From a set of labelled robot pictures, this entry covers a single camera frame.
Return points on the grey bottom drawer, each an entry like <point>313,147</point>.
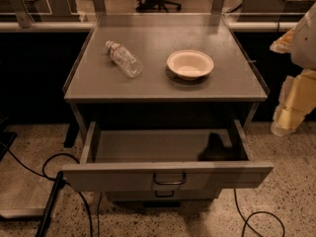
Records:
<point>163,195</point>

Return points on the white paper bowl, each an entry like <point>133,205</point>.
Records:
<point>190,64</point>

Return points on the grey top drawer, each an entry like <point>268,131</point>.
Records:
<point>166,160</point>

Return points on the black bar on floor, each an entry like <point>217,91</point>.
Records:
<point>46,216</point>

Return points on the padded gripper body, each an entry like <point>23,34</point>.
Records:
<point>305,44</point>

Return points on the grey drawer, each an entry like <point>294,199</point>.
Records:
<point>163,195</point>
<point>166,160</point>

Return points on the grey metal drawer cabinet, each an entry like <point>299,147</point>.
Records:
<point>159,99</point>

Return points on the yellowish padded gripper finger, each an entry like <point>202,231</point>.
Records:
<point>286,122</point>

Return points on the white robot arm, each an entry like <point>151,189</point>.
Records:
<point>300,42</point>

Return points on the clear plastic water bottle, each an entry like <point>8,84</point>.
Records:
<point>127,63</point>

